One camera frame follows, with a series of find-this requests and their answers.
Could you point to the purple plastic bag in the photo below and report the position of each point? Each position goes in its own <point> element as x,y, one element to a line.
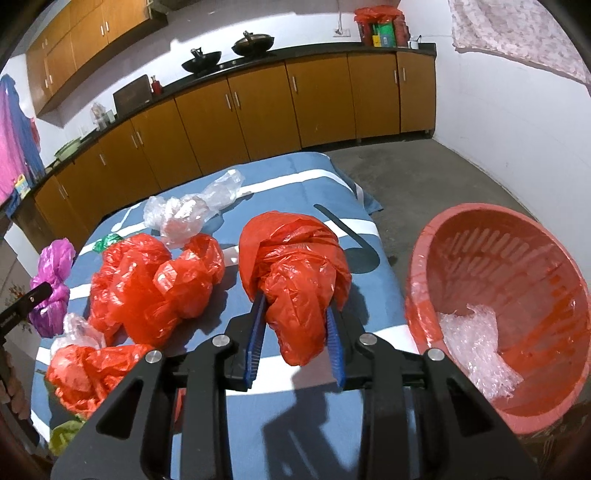
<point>53,272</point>

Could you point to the large red plastic bag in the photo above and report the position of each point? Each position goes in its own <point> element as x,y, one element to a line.
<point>124,277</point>

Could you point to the green box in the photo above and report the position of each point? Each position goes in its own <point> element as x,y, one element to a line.
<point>384,34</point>

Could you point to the pink floral hanging cloth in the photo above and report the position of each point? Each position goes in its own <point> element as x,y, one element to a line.
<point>508,32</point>

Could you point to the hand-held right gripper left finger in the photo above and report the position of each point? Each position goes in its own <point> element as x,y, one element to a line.
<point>256,341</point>

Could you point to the large clear plastic bag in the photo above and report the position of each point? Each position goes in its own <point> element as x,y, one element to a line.
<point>175,217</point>

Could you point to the colourful small box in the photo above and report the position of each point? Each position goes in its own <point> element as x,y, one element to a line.
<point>21,187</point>

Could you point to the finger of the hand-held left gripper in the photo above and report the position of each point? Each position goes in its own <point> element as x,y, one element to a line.
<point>27,304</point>

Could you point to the clear jar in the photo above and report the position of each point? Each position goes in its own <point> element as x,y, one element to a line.
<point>99,115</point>

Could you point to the white mug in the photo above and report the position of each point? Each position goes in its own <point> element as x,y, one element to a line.
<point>414,45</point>

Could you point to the yellow-green plastic bag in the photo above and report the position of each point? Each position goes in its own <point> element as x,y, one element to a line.
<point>64,436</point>

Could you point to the brown cutting board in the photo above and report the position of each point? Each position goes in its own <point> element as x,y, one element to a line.
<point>131,94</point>

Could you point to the red plastic slotted basket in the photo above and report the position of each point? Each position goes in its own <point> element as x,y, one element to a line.
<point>508,258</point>

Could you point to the person's left hand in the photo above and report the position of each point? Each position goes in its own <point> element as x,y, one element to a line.
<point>14,387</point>

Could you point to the white plastic spoon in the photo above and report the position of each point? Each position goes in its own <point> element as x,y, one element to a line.
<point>119,225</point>

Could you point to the black wok with lid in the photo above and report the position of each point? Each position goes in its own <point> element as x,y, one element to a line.
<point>253,45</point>

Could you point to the black ladle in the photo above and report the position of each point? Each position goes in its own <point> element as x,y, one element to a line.
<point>362,261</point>

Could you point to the white wall socket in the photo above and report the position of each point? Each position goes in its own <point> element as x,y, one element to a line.
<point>341,33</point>

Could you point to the green plastic bag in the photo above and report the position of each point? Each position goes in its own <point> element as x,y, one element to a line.
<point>105,242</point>

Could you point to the clear bubble wrap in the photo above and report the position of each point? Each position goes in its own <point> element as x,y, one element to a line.
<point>471,341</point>

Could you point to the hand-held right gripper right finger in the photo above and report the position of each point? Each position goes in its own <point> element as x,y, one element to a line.
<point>336,350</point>

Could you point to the orange kitchen wall cabinets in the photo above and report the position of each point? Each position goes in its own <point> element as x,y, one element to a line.
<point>83,41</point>

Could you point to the blue white-striped blanket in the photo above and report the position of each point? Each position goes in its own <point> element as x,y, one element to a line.
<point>286,194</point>

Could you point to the red bottle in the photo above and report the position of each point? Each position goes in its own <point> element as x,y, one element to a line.
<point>156,86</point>

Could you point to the red bag of boxes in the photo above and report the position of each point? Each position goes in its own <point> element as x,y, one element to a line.
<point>369,16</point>

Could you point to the green basin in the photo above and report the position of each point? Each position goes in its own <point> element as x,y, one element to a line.
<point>67,148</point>

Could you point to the blue hanging cloth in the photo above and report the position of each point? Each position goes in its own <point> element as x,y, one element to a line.
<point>33,152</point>

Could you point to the orange kitchen base cabinets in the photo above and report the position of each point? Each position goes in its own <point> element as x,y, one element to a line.
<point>268,106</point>

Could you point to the small clear plastic bag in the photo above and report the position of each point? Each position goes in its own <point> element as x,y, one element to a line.
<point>78,330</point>
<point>224,184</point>

